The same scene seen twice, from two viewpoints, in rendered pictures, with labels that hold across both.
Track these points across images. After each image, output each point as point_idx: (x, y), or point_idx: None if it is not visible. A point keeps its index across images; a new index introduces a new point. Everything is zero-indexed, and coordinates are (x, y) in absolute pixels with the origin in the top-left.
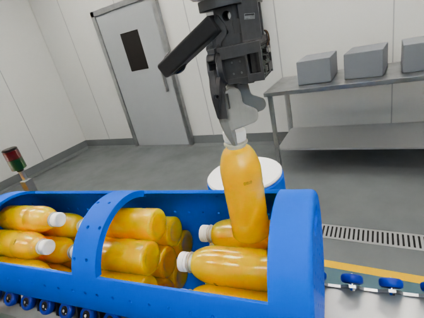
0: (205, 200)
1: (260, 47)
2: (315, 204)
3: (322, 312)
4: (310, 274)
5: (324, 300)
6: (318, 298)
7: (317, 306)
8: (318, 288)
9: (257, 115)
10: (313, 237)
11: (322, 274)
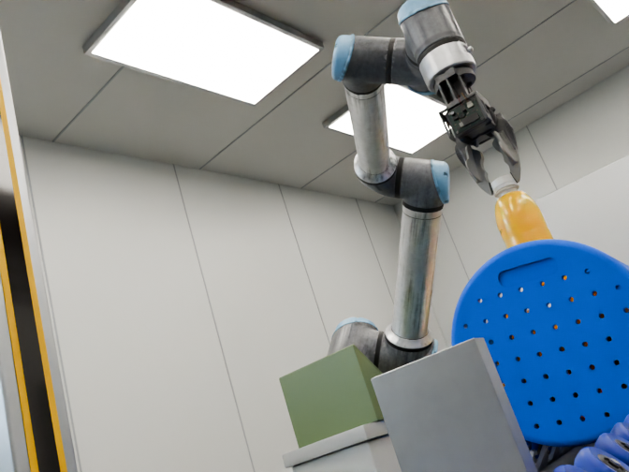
0: None
1: (441, 116)
2: (527, 254)
3: (544, 401)
4: (456, 308)
5: (609, 423)
6: (507, 361)
7: None
8: (506, 348)
9: (466, 167)
10: (480, 280)
11: (584, 368)
